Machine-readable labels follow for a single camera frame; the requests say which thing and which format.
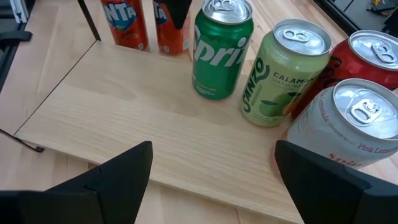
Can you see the pale green Sanzo can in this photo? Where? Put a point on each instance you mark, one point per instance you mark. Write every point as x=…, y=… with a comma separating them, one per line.
x=276, y=84

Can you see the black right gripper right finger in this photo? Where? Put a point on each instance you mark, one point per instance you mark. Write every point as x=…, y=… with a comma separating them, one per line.
x=326, y=193

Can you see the green Sprite can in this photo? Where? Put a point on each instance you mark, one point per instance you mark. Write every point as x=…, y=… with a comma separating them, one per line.
x=217, y=62

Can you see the white pink lemonade can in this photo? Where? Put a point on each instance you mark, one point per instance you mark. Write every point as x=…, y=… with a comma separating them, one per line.
x=335, y=130

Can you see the red Fanta strawberry can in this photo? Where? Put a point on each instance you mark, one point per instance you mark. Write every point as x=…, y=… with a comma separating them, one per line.
x=126, y=28
x=168, y=40

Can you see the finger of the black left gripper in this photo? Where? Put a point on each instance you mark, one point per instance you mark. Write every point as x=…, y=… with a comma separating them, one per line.
x=178, y=12

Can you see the red Coca-Cola can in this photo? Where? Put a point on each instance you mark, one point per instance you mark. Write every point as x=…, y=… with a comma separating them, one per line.
x=348, y=67

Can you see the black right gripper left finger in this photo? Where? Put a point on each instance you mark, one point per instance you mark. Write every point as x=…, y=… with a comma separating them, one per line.
x=109, y=193

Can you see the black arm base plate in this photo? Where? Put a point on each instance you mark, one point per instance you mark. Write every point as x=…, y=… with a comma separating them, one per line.
x=15, y=35

